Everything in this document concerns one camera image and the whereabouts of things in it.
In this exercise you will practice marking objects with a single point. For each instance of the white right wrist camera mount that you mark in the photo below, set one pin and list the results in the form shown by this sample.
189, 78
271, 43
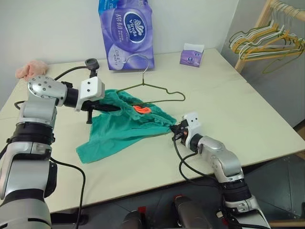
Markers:
194, 121

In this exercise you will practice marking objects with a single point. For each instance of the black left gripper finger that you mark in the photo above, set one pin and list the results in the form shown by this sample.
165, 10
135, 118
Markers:
89, 117
108, 107

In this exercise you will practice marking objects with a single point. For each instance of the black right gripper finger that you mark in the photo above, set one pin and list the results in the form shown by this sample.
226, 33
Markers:
174, 126
173, 131

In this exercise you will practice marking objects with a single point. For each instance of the green cloth garment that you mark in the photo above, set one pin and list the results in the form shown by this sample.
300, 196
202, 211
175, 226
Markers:
114, 136

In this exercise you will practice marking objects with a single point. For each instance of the dark grey rounded shape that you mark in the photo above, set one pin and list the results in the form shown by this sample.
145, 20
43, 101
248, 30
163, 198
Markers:
133, 220

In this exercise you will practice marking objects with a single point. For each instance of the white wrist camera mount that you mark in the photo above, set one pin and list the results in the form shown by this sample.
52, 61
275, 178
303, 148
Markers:
91, 89
194, 121

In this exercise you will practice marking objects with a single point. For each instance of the small purple tissue pack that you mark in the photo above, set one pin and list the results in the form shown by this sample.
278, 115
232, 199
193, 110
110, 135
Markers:
191, 57

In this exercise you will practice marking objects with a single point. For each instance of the black rounded shape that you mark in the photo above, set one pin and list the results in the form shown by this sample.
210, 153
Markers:
193, 212

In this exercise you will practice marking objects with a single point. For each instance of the pink fluffy cloth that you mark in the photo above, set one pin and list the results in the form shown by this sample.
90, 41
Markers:
32, 68

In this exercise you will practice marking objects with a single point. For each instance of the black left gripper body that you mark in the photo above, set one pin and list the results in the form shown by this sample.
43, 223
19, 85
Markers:
90, 105

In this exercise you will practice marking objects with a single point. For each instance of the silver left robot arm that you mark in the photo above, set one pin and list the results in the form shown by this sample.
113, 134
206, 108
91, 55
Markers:
21, 171

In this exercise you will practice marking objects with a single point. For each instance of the large Vinda tissue package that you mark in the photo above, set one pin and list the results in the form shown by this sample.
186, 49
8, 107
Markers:
126, 35

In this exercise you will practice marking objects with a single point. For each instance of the orange fabric label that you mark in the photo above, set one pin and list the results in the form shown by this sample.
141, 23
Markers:
142, 110

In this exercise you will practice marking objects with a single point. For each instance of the wooden clothes rack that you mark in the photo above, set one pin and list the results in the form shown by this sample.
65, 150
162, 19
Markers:
254, 35

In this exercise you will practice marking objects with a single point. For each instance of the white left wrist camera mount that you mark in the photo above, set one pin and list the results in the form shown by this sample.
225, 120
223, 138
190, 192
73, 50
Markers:
91, 89

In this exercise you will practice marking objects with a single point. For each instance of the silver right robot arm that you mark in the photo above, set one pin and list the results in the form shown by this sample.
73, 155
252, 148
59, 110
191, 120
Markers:
224, 155

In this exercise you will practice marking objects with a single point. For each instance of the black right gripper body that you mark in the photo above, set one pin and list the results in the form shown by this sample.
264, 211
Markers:
181, 133

